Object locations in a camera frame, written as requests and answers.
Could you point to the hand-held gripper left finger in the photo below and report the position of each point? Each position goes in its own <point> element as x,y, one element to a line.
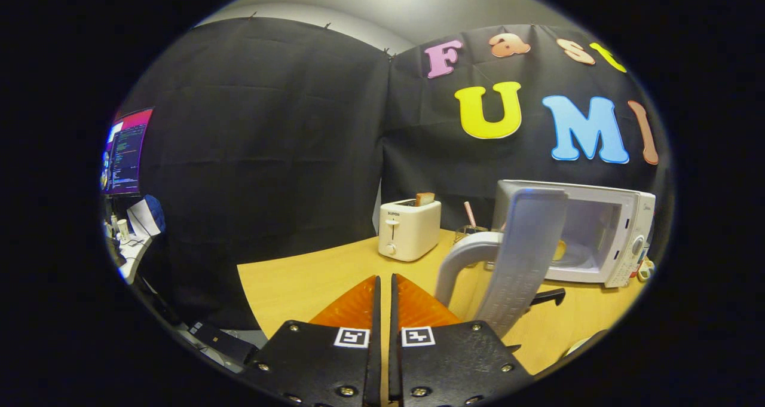
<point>376,335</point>

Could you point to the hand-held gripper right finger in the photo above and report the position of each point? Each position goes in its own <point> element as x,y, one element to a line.
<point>394,359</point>

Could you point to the white microwave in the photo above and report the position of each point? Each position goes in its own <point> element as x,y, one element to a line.
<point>526,245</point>

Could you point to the white toaster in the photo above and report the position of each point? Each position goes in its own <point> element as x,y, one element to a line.
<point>409,230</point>

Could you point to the toast slice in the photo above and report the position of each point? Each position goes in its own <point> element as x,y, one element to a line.
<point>425,199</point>

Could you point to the black box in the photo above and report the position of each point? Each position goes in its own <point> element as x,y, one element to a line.
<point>224,342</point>

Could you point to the short black bar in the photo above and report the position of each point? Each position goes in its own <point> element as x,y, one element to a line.
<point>548,297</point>

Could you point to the white and blue bag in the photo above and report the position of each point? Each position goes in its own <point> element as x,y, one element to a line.
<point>146,216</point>

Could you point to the white divided spice dish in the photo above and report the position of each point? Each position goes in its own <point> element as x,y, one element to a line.
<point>645,269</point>

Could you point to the white paper cup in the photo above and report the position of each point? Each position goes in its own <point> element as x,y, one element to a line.
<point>123,229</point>

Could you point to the computer monitor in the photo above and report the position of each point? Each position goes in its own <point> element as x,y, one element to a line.
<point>128,153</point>

